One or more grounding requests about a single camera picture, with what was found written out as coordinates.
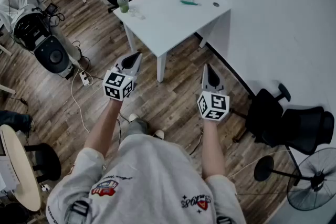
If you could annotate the black stool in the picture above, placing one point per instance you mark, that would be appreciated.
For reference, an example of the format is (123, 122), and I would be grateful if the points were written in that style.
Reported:
(50, 162)

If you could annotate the person's white shoe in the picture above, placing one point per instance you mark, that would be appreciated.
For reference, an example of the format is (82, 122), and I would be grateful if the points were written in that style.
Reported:
(158, 134)
(133, 117)

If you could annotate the person's left white shoe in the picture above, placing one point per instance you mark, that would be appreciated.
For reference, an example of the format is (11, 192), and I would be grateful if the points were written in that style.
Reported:
(133, 117)

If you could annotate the black and white backpack rig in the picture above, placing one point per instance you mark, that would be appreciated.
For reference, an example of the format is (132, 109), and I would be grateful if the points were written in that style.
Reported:
(29, 29)

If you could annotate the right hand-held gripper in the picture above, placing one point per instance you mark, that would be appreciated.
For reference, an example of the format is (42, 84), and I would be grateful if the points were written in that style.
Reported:
(214, 106)

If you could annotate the person's left forearm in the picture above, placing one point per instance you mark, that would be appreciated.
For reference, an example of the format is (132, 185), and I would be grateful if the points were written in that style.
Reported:
(102, 128)

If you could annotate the person's leg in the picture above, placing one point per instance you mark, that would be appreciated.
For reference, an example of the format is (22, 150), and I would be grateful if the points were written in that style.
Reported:
(136, 127)
(15, 122)

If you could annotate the person's right forearm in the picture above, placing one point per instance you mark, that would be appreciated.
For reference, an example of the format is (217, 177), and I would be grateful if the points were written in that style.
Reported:
(212, 149)

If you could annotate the white handheld fan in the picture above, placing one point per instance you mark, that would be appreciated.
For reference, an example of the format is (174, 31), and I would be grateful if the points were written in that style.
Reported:
(134, 11)

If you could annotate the person's white printed t-shirt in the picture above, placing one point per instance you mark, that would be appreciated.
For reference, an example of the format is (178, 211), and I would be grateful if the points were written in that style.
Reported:
(147, 178)

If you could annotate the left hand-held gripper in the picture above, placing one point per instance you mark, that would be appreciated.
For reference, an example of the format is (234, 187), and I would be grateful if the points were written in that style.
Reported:
(115, 86)

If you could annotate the white plug adapter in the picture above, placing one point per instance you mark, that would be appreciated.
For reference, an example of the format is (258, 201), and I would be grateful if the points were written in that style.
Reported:
(46, 187)

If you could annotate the person's right white shoe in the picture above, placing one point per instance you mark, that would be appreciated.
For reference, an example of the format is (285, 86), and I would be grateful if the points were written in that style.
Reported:
(158, 134)

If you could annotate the black standing fan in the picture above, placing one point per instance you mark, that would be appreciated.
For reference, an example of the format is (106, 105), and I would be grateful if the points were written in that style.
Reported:
(263, 168)

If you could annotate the white power strip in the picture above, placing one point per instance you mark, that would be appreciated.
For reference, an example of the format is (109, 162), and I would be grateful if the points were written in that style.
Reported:
(85, 78)

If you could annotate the green drink tumbler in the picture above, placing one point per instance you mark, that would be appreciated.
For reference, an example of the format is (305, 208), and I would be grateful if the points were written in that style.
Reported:
(123, 6)

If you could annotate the black round speaker unit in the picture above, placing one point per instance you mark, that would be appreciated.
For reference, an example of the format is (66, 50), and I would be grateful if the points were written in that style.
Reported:
(55, 56)

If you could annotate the person's left leg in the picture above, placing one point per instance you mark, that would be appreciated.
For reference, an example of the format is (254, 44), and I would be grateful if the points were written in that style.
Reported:
(136, 127)

